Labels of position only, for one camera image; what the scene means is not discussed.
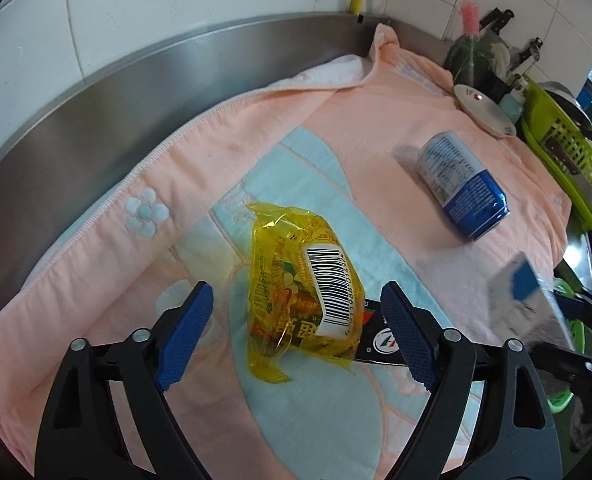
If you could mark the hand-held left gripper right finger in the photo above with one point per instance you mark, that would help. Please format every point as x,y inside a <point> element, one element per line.
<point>408,335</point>

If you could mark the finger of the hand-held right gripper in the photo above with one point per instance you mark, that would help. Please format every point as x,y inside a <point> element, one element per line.
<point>561,365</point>
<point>523,280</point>

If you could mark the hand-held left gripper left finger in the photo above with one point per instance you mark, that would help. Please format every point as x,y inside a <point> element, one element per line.
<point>185,335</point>

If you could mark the green plastic basket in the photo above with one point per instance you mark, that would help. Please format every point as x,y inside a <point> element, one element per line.
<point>576,335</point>

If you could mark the white and blue box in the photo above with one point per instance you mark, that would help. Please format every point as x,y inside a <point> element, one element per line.
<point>516,320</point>

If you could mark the yellow snack wrapper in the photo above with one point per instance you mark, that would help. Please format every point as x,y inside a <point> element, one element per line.
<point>281,270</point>

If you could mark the black small carton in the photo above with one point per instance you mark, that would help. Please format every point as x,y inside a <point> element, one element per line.
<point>376,335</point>

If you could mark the blue white drink can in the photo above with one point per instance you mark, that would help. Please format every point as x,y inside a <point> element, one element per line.
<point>456,175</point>

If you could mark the pink towel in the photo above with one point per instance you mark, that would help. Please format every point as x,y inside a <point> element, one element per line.
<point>376,210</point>

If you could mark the lime green dish rack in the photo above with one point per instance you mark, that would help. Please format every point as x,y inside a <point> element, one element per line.
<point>571,140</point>

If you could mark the teal bottle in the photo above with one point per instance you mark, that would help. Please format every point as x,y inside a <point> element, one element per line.
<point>511,105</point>

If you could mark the metal pan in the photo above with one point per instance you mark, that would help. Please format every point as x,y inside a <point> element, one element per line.
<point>576,110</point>

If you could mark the white round lid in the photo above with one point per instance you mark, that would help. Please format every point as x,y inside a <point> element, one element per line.
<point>481,105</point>

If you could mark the green utensil holder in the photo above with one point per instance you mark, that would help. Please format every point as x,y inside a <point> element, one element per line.
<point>468,60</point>

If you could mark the steel backsplash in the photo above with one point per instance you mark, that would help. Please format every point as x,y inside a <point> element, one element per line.
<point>125,110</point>

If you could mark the pink brush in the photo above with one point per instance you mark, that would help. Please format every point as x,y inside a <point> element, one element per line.
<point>470,17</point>

